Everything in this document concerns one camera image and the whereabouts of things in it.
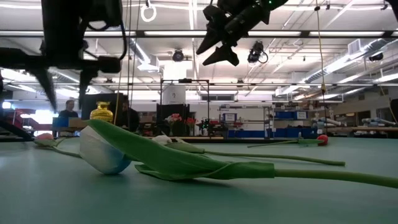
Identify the red rack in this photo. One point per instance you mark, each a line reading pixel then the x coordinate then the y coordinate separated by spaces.
pixel 18 115

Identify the pink and white bouquet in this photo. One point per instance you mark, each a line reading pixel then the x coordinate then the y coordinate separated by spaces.
pixel 174 119

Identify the white sign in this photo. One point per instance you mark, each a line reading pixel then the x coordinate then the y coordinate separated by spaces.
pixel 229 117

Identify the black panel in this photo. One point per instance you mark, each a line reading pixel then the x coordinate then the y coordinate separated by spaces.
pixel 164 110

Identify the red artificial tulip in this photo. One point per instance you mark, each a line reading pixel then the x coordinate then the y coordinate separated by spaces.
pixel 322 140

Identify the black hanging camera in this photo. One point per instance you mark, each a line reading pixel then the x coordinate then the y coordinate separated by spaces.
pixel 178 55
pixel 255 53

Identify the blue storage bins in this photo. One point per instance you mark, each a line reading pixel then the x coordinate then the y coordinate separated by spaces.
pixel 273 133

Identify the green table mat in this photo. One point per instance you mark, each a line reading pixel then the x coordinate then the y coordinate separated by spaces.
pixel 199 202

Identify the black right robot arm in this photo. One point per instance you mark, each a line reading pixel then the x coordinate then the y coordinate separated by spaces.
pixel 276 2

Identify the pink artificial tulip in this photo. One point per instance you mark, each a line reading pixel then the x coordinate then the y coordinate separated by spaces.
pixel 45 137

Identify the white artificial tulip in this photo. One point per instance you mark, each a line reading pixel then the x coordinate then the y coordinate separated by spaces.
pixel 161 139
pixel 102 155

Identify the person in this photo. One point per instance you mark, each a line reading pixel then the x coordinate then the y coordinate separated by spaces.
pixel 68 113
pixel 130 119

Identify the red bouquet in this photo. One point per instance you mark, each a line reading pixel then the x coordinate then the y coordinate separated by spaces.
pixel 190 121

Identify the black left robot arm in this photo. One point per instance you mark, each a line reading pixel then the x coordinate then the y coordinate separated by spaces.
pixel 15 129

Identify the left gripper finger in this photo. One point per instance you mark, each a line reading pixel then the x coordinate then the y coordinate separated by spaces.
pixel 85 84
pixel 46 88

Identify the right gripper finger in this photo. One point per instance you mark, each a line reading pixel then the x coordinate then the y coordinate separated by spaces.
pixel 213 39
pixel 225 55

